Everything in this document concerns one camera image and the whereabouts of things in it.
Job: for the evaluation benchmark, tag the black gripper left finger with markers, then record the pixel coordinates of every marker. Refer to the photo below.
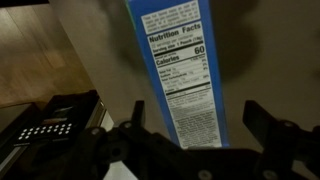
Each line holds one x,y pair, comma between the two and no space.
96,149

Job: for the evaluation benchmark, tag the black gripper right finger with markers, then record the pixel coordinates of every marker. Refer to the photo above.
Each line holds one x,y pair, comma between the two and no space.
283,142

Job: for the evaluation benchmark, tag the blue snack box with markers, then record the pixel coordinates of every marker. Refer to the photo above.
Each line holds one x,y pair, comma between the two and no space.
177,43

